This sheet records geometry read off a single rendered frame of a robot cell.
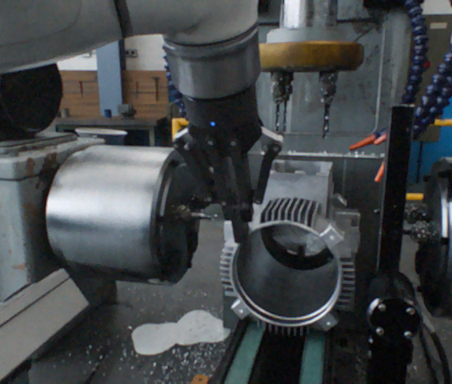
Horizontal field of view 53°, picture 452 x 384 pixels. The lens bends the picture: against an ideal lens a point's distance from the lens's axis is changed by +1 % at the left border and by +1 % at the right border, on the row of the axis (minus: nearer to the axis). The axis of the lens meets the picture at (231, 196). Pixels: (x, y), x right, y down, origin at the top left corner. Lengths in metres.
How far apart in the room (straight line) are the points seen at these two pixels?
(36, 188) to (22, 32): 0.50
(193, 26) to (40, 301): 0.29
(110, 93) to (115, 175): 5.12
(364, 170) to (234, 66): 0.48
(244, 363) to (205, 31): 0.42
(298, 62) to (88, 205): 0.39
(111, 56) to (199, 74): 5.44
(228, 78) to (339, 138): 0.57
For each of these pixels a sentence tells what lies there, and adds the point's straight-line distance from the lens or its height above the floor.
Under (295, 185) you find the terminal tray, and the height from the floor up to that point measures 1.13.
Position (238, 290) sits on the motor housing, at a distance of 0.67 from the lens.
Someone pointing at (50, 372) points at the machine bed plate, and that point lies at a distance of 0.88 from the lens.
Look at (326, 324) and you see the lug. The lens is 0.67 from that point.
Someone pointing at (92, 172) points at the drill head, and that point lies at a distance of 0.78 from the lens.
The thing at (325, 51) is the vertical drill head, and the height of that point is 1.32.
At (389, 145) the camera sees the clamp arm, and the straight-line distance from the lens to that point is 0.61.
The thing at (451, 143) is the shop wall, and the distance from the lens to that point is 6.41.
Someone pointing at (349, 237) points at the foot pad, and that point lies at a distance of 0.65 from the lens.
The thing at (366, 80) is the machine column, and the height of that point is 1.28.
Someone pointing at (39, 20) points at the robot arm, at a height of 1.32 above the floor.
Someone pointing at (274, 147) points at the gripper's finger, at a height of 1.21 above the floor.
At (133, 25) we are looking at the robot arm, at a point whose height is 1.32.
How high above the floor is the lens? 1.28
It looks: 14 degrees down
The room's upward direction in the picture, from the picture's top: straight up
